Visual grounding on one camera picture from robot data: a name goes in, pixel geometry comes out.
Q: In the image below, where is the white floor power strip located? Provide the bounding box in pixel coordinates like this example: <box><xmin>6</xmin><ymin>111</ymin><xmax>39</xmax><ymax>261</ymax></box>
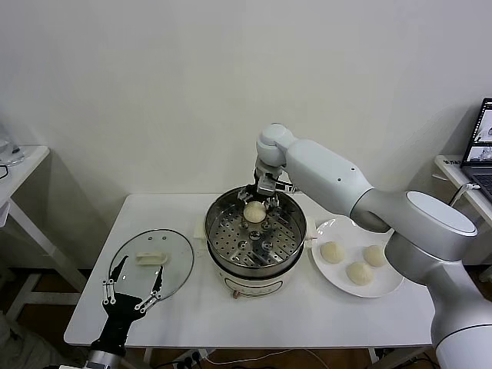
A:
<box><xmin>171</xmin><ymin>348</ymin><xmax>211</xmax><ymax>366</ymax></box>

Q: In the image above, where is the white steamed baozi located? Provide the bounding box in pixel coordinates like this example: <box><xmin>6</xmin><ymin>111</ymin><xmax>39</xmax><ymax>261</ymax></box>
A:
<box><xmin>345</xmin><ymin>261</ymin><xmax>374</xmax><ymax>288</ymax></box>
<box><xmin>363</xmin><ymin>244</ymin><xmax>387</xmax><ymax>268</ymax></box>
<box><xmin>243</xmin><ymin>202</ymin><xmax>267</xmax><ymax>224</ymax></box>
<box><xmin>321</xmin><ymin>241</ymin><xmax>345</xmax><ymax>264</ymax></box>

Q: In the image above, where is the dark open laptop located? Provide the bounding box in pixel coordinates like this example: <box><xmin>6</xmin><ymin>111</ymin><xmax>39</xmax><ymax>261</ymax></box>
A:
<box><xmin>459</xmin><ymin>98</ymin><xmax>492</xmax><ymax>201</ymax></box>

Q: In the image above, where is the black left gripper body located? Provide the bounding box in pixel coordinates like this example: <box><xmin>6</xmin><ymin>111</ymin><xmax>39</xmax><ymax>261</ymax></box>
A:
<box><xmin>90</xmin><ymin>292</ymin><xmax>145</xmax><ymax>351</ymax></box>

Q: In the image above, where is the white laptop cable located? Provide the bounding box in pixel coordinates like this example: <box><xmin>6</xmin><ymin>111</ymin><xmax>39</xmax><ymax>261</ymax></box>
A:
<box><xmin>449</xmin><ymin>183</ymin><xmax>480</xmax><ymax>207</ymax></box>

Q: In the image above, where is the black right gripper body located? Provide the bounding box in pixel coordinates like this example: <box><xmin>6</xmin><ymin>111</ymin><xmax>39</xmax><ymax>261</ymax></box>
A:
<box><xmin>253</xmin><ymin>164</ymin><xmax>284</xmax><ymax>198</ymax></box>

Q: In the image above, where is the white side table with jar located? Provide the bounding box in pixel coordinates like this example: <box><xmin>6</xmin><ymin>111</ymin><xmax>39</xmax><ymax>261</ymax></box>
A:
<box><xmin>0</xmin><ymin>145</ymin><xmax>90</xmax><ymax>320</ymax></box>

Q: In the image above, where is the stainless steel steamer basket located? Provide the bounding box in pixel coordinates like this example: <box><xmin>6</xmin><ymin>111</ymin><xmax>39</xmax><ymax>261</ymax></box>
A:
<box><xmin>193</xmin><ymin>186</ymin><xmax>318</xmax><ymax>276</ymax></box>

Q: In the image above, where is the clear glass jar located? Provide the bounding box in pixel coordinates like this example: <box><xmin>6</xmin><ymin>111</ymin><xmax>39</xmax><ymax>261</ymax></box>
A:
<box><xmin>0</xmin><ymin>122</ymin><xmax>26</xmax><ymax>167</ymax></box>

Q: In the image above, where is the cream electric cooker base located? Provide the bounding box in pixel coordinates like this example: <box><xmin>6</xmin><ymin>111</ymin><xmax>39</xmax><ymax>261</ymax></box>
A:
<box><xmin>207</xmin><ymin>241</ymin><xmax>304</xmax><ymax>300</ymax></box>

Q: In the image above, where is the glass lid with cream handle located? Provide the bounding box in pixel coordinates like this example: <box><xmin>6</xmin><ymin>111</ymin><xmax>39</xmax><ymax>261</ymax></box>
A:
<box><xmin>109</xmin><ymin>229</ymin><xmax>195</xmax><ymax>305</ymax></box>

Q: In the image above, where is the grey fabric heap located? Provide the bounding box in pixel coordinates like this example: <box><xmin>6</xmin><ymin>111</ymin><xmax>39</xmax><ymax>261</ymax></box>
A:
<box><xmin>0</xmin><ymin>311</ymin><xmax>84</xmax><ymax>369</ymax></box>

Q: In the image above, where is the white round plate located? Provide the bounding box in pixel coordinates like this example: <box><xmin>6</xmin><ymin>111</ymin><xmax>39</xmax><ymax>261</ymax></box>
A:
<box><xmin>311</xmin><ymin>215</ymin><xmax>405</xmax><ymax>299</ymax></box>

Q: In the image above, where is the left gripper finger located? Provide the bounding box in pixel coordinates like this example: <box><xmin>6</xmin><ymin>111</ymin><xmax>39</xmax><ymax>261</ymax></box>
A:
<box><xmin>134</xmin><ymin>264</ymin><xmax>165</xmax><ymax>313</ymax></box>
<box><xmin>101</xmin><ymin>254</ymin><xmax>130</xmax><ymax>305</ymax></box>

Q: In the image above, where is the white side table with laptop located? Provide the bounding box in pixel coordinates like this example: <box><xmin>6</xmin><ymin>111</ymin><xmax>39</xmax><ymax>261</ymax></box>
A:
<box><xmin>434</xmin><ymin>153</ymin><xmax>492</xmax><ymax>216</ymax></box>

